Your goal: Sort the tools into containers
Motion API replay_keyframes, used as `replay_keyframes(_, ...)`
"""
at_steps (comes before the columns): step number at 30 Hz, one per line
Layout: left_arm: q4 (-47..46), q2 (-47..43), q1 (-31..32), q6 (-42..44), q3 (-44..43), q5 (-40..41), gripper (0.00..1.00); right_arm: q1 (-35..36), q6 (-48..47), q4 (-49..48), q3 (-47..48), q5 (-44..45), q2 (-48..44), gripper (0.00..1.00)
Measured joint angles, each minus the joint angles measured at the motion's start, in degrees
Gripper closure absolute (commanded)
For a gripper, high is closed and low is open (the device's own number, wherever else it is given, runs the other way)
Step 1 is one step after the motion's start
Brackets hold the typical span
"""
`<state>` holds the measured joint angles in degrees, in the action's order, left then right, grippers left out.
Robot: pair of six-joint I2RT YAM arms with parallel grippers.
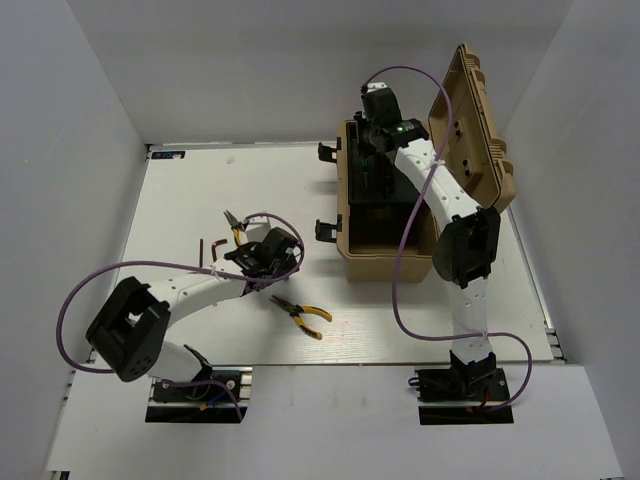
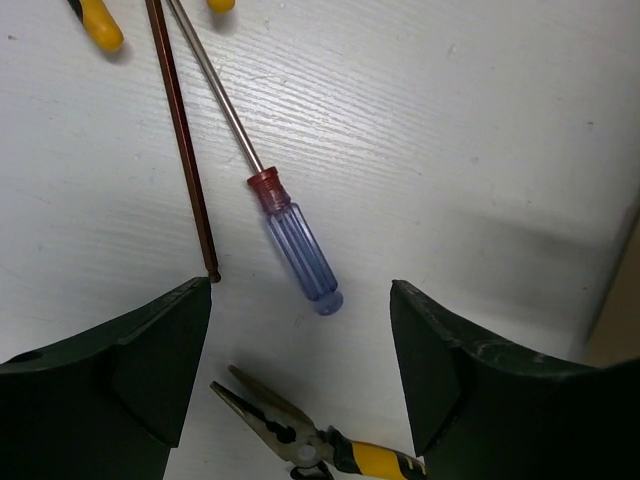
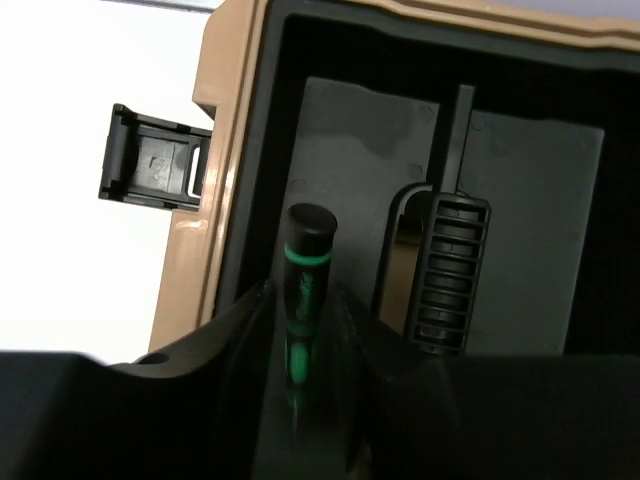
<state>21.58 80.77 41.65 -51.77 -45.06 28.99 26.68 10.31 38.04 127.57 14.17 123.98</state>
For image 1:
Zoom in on black toolbox latch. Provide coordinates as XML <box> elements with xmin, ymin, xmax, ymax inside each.
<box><xmin>314</xmin><ymin>214</ymin><xmax>342</xmax><ymax>243</ymax></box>
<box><xmin>317</xmin><ymin>138</ymin><xmax>341</xmax><ymax>164</ymax></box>

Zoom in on tan plastic toolbox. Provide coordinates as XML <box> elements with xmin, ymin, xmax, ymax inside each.
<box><xmin>315</xmin><ymin>45</ymin><xmax>516</xmax><ymax>286</ymax></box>

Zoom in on black toolbox front latch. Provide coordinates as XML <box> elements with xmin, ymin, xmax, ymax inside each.
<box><xmin>314</xmin><ymin>214</ymin><xmax>342</xmax><ymax>243</ymax></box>

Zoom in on blue table corner label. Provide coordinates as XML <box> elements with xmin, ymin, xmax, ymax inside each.
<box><xmin>151</xmin><ymin>151</ymin><xmax>186</xmax><ymax>160</ymax></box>

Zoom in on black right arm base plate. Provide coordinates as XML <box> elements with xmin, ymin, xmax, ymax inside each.
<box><xmin>407</xmin><ymin>368</ymin><xmax>514</xmax><ymax>426</ymax></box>

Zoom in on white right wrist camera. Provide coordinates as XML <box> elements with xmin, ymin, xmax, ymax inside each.
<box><xmin>365</xmin><ymin>82</ymin><xmax>387</xmax><ymax>94</ymax></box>

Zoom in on yellow black needle-nose pliers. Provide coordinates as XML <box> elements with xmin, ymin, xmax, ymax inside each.
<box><xmin>223</xmin><ymin>210</ymin><xmax>248</xmax><ymax>247</ymax></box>

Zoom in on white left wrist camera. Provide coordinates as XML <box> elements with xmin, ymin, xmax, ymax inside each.
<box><xmin>244</xmin><ymin>218</ymin><xmax>272</xmax><ymax>243</ymax></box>

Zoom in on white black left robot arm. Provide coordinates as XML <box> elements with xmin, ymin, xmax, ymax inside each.
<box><xmin>86</xmin><ymin>227</ymin><xmax>302</xmax><ymax>399</ymax></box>

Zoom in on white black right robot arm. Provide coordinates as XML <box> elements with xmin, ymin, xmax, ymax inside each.
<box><xmin>361</xmin><ymin>82</ymin><xmax>500</xmax><ymax>399</ymax></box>

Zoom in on yellow black pliers near front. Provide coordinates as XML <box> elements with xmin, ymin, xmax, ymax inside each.
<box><xmin>269</xmin><ymin>295</ymin><xmax>333</xmax><ymax>340</ymax></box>

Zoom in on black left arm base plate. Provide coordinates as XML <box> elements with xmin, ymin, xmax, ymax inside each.
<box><xmin>145</xmin><ymin>367</ymin><xmax>253</xmax><ymax>424</ymax></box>

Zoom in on black toolbox rear latch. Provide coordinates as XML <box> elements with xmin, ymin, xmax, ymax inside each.
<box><xmin>317</xmin><ymin>138</ymin><xmax>341</xmax><ymax>164</ymax></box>

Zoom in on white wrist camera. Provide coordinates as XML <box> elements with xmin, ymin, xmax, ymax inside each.
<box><xmin>365</xmin><ymin>82</ymin><xmax>387</xmax><ymax>94</ymax></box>
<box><xmin>244</xmin><ymin>218</ymin><xmax>272</xmax><ymax>243</ymax></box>

